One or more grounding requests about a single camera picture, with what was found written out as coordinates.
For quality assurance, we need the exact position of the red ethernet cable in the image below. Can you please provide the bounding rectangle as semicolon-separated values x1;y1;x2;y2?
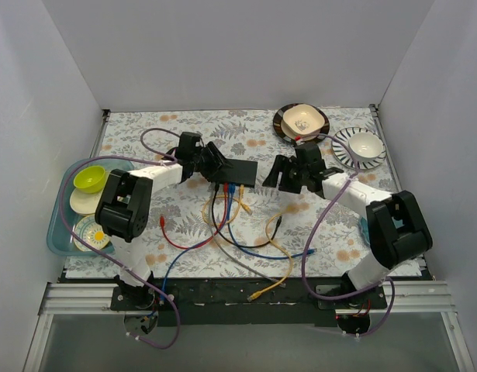
159;184;230;250

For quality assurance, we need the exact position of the black network switch box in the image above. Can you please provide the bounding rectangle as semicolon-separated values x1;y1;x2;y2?
209;159;258;188

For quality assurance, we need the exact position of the yellow ethernet cable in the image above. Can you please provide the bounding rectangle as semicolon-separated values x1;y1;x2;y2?
247;212;294;302
201;185;251;222

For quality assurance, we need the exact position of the black ethernet cable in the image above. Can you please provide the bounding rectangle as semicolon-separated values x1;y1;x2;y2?
210;184;282;249

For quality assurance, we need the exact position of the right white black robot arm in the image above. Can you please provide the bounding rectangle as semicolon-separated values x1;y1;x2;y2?
263;143;433;308

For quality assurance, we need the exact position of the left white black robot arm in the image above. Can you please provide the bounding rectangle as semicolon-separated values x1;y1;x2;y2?
95;132;233;310

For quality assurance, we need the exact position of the dark brown round plate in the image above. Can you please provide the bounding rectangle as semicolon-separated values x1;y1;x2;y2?
272;103;330;146

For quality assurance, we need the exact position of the blue striped white plate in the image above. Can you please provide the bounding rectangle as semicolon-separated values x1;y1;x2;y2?
332;127;386;170

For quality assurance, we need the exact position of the cream square bowl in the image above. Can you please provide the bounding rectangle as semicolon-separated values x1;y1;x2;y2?
281;104;327;140

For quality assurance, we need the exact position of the white round bowl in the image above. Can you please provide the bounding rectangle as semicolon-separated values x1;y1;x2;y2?
348;133;385;162

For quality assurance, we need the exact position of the teal scalloped plate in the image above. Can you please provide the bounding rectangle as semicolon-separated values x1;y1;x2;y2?
358;217;370;247

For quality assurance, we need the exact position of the lime green plastic bowl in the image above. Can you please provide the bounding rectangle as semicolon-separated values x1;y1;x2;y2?
73;165;107;194

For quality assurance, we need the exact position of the cream plastic plate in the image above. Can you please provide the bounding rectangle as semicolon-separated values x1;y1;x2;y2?
69;188;102;215

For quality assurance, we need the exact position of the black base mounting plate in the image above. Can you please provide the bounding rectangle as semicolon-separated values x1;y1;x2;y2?
110;277;387;329

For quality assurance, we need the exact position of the patterned bowl with yellow centre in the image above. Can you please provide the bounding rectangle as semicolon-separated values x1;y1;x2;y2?
74;215;109;250

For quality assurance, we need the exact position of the teal plastic tray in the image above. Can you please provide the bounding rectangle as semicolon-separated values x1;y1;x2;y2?
46;157;134;257

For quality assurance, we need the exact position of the aluminium frame rail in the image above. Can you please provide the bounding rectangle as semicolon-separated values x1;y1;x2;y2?
25;279;475;371

